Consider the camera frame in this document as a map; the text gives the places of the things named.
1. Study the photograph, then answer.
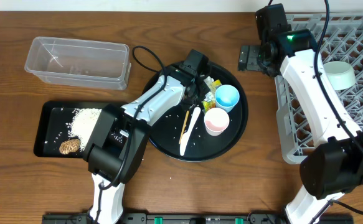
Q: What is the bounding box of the round black tray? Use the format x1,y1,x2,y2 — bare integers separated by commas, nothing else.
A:
149,62,248,162

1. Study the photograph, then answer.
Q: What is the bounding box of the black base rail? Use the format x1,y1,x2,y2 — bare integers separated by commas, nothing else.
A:
42,211,354,224

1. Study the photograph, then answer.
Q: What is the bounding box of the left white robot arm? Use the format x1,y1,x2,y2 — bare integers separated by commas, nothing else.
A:
83,50,212,223

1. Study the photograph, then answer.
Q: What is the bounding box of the pink plastic cup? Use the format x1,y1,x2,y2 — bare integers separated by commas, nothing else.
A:
204,108,230,136

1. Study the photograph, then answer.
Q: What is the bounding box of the brown shiitake mushroom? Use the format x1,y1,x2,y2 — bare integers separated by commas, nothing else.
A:
59,139,80,155

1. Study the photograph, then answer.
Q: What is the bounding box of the black rectangular tray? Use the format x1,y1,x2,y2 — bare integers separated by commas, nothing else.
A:
34,101,125,158

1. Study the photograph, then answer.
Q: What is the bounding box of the yellow snack wrapper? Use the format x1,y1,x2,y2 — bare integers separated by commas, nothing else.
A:
202,76,222,113

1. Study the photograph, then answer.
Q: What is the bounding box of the grey dishwasher rack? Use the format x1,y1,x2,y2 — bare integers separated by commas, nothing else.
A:
275,13,363,164

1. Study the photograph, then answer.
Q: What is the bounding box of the wooden chopstick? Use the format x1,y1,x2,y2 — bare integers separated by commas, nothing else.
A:
179,110,189,144

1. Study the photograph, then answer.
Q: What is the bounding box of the clear plastic bin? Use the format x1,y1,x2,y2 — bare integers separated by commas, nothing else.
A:
24,37,131,90

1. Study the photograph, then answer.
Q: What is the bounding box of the white plastic knife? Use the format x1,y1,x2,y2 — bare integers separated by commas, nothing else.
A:
180,106,201,156

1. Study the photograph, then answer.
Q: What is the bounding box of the mint green bowl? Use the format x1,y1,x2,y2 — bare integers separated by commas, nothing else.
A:
324,61,356,91

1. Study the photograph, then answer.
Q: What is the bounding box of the pile of white rice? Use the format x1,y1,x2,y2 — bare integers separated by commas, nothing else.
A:
61,108,101,152

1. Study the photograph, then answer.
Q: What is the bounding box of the blue plastic cup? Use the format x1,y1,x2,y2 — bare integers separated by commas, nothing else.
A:
215,85,240,113

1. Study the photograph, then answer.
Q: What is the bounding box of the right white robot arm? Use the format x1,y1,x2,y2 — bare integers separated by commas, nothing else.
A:
255,2,363,223

